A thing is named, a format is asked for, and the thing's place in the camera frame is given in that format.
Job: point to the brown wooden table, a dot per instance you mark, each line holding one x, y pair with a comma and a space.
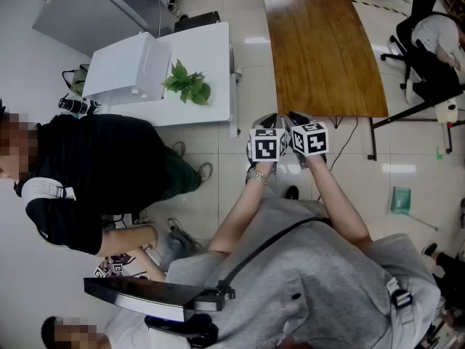
319, 49

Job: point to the black glossy head-mount panel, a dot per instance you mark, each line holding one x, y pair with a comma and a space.
145, 294

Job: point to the grey metal cabinet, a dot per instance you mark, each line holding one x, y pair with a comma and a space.
98, 9

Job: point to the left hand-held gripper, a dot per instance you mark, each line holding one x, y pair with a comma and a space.
263, 147

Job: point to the black camera gear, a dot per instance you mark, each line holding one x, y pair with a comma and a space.
74, 105

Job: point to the black office chair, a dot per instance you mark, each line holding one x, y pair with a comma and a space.
417, 60

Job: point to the person's right forearm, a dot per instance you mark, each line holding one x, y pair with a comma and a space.
336, 202

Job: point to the olive green bag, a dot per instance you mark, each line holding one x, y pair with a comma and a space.
78, 82

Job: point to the black metal table frame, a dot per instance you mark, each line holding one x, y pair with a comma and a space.
410, 113

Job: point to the person's left forearm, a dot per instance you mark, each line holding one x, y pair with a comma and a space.
239, 216

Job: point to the person's black shoe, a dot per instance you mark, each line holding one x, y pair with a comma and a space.
292, 192

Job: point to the white box appliance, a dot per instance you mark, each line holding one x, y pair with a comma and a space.
123, 67

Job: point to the person's grey shirt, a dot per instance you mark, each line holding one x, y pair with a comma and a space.
319, 289

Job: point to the white rectangular table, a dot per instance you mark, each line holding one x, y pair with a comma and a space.
203, 56

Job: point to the green dustpan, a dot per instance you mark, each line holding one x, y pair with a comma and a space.
401, 200

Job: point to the green potted plant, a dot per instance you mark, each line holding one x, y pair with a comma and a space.
189, 84

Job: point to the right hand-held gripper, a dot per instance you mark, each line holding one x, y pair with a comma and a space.
314, 142

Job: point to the silver metal wristwatch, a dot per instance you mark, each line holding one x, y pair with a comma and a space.
258, 176

